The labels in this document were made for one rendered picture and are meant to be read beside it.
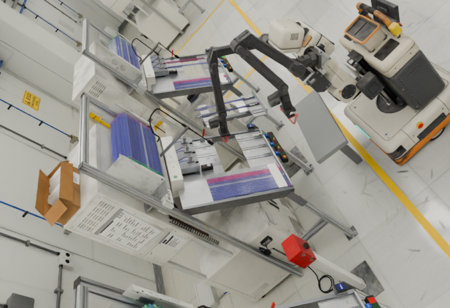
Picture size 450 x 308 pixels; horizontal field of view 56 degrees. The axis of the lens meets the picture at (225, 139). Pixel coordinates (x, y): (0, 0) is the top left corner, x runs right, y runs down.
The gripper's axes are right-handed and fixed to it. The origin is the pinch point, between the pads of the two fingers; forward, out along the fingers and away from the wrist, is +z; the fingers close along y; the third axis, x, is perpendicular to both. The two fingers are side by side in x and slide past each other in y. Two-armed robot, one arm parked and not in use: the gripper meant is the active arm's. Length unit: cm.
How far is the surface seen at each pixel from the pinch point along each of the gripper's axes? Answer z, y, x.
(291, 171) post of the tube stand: 69, -24, 61
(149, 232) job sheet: 8, 60, -65
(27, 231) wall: 69, -36, -170
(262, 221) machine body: 33, 54, 8
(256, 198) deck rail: 3, 60, 3
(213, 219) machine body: 57, 19, -21
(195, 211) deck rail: 0, 60, -35
